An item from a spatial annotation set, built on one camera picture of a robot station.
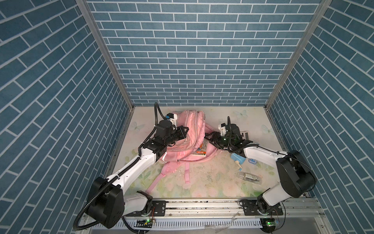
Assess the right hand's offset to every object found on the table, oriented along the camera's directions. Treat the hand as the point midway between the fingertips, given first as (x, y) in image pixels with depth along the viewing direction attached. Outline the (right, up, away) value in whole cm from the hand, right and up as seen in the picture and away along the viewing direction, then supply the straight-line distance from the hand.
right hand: (205, 137), depth 86 cm
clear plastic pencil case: (+25, -23, -3) cm, 34 cm away
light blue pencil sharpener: (+22, -14, +1) cm, 26 cm away
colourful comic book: (-2, -9, +3) cm, 9 cm away
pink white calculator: (+29, -1, +15) cm, 32 cm away
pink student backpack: (-15, -10, -1) cm, 19 cm away
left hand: (-9, +6, -7) cm, 13 cm away
